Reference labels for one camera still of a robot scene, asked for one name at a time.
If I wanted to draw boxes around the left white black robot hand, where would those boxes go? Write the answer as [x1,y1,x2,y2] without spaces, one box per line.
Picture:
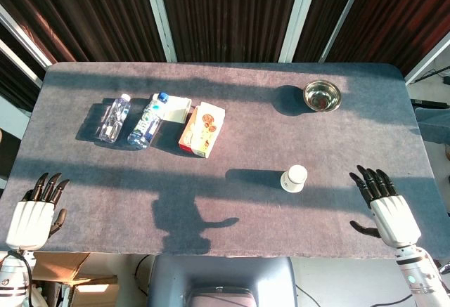
[5,172,70,251]

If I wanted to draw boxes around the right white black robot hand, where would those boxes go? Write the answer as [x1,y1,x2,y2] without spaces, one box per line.
[349,164,422,249]

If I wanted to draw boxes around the white paper cup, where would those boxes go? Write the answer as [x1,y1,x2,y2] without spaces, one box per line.
[280,164,309,194]

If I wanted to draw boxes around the brown cardboard box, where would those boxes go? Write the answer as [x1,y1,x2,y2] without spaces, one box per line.
[31,252,120,307]

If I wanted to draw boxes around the blue fabric chair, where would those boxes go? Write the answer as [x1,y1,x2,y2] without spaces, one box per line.
[414,107,450,143]

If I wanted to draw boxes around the clear plastic water bottle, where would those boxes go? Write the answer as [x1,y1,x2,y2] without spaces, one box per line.
[98,93,131,143]

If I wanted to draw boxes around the stainless steel bowl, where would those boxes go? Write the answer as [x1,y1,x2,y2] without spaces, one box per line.
[303,79,342,112]

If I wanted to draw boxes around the blue label drink bottle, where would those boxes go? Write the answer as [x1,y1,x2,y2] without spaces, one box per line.
[127,91,171,148]

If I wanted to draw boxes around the blue grey table cloth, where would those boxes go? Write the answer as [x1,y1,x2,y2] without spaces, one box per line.
[5,61,450,261]

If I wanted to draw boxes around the grey robot torso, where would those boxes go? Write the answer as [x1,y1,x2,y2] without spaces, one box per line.
[146,256,299,307]

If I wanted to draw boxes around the small white carton box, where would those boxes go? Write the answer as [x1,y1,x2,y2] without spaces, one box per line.
[151,93,193,124]

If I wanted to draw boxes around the red white snack box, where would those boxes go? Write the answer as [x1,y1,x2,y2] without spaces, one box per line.
[178,101,226,159]

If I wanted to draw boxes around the black floor cable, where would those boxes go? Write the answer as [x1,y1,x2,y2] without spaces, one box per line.
[295,284,414,307]

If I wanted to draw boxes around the white window frame post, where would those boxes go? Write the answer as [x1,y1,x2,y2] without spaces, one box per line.
[0,4,53,86]
[278,0,312,64]
[404,31,450,86]
[319,0,365,64]
[141,0,177,63]

